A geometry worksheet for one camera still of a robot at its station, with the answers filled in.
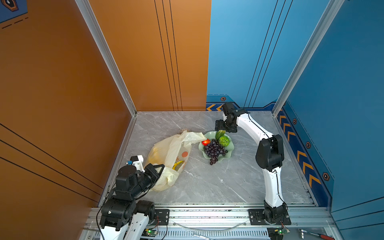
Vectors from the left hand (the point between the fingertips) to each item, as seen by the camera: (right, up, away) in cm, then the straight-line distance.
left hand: (165, 163), depth 66 cm
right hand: (+30, +15, +31) cm, 45 cm away
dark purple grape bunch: (+24, +2, +23) cm, 33 cm away
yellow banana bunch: (+1, -6, +22) cm, 23 cm away
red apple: (+20, +7, +25) cm, 33 cm away
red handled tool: (+74, -35, +2) cm, 82 cm away
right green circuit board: (+52, -34, +4) cm, 62 cm away
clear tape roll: (+5, +14, +42) cm, 45 cm away
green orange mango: (+28, +12, +30) cm, 43 cm away
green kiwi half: (+31, +8, +27) cm, 42 cm away
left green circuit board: (-9, -34, +4) cm, 35 cm away
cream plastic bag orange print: (+2, +3, +10) cm, 10 cm away
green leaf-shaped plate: (+24, +10, +33) cm, 42 cm away
